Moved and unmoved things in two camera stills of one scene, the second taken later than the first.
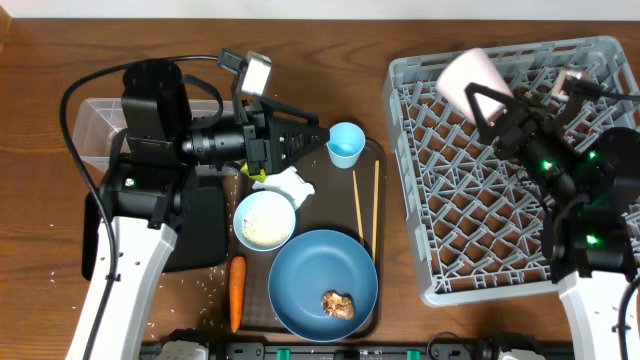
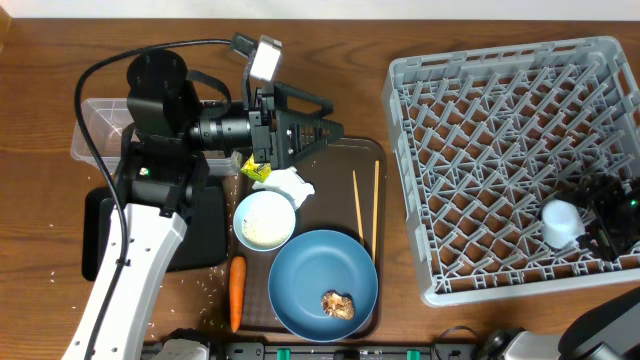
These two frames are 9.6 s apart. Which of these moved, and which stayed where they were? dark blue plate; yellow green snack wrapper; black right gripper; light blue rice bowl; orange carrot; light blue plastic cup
Moved: light blue plastic cup; black right gripper
Stayed: dark blue plate; yellow green snack wrapper; orange carrot; light blue rice bowl
